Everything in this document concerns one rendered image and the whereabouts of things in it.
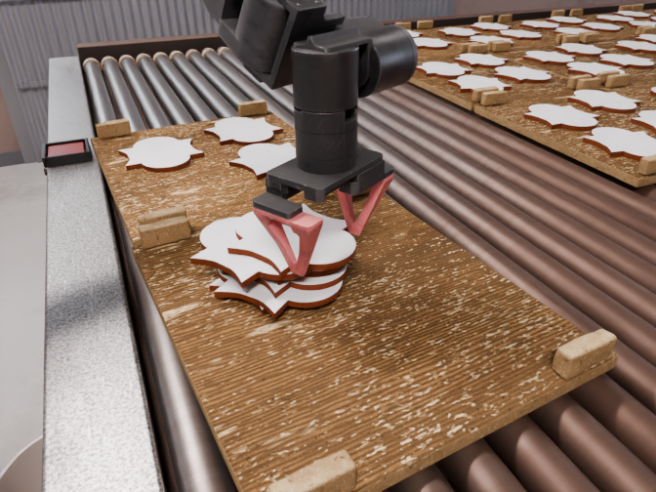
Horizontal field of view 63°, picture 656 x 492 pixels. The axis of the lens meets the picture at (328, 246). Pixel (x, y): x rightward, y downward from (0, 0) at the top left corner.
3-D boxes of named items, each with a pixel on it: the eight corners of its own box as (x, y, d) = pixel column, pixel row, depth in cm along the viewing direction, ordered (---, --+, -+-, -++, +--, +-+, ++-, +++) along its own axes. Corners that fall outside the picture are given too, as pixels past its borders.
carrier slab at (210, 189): (135, 253, 66) (133, 241, 66) (92, 145, 97) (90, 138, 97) (375, 194, 80) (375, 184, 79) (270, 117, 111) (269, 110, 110)
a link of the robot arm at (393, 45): (232, 58, 51) (255, -30, 44) (316, 40, 58) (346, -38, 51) (314, 142, 47) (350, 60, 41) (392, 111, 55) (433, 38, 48)
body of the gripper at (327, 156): (384, 171, 53) (388, 96, 49) (321, 210, 46) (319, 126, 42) (331, 156, 56) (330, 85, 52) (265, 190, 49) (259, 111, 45)
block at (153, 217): (142, 239, 66) (138, 220, 65) (139, 232, 67) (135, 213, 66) (189, 228, 68) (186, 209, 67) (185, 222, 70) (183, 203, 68)
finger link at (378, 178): (391, 234, 58) (396, 153, 53) (354, 264, 53) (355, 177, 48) (341, 217, 62) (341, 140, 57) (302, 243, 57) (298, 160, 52)
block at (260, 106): (240, 118, 106) (239, 104, 105) (237, 115, 108) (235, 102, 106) (268, 113, 108) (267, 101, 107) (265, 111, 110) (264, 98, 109)
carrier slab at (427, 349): (266, 553, 35) (264, 540, 34) (133, 257, 66) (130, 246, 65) (615, 368, 49) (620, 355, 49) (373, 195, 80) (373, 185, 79)
